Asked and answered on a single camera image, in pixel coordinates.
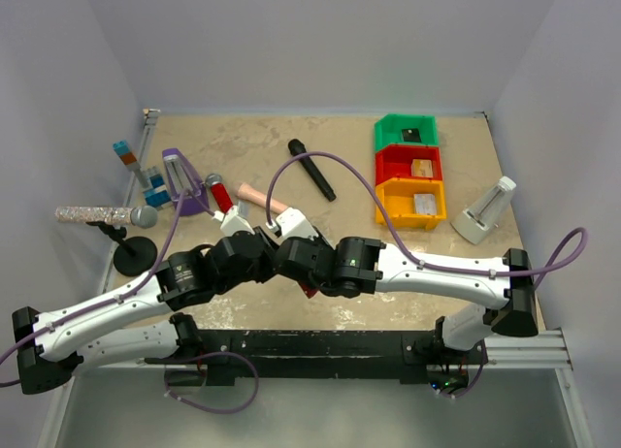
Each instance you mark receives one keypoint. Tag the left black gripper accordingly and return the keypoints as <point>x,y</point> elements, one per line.
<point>271,245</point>

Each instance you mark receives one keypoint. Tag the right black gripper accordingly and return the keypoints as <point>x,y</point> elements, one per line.
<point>318,240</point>

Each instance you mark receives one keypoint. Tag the red leather card holder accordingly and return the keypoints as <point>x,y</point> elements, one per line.
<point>309,289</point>

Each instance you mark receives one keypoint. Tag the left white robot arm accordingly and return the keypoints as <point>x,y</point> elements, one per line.
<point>143,319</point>

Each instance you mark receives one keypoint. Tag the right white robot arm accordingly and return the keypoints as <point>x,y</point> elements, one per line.
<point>500,296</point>

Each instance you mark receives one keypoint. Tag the grey card in yellow bin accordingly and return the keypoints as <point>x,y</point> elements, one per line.
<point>425,204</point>

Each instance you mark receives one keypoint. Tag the tan card in red bin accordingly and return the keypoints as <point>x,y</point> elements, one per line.
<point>423,168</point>

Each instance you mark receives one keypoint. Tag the black card in green bin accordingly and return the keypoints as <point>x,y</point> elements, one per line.
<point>411,135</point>

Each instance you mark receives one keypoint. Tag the pink microphone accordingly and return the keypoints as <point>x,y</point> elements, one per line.
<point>248,193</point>

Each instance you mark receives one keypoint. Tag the red microphone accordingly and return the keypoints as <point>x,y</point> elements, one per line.
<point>219,192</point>

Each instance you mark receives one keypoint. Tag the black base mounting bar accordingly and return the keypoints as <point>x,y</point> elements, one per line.
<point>405,356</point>

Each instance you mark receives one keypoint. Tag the purple metronome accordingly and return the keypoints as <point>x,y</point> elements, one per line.
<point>181,176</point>

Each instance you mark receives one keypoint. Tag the yellow storage bin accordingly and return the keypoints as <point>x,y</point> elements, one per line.
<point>396,195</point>

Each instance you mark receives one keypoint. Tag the glitter silver microphone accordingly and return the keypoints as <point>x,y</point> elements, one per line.
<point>142,217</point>

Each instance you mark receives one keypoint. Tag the black microphone stand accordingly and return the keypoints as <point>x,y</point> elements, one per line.
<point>132,256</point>

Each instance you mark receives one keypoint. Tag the black microphone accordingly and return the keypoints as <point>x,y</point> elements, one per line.
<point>296,147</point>

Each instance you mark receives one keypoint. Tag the blue toy brick tower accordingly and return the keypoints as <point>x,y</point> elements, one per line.
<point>150,180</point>

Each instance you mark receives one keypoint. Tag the red storage bin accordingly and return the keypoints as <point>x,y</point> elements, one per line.
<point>395,161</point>

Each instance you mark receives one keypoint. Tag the green storage bin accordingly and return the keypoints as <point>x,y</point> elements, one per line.
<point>388,130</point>

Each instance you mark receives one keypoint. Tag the white metronome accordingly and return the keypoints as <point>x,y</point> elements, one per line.
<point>475,222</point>

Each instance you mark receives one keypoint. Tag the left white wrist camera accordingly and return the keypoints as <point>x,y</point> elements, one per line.
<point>234,220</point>

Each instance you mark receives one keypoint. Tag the left aluminium frame rail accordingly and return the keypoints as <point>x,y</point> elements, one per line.
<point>132,192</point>

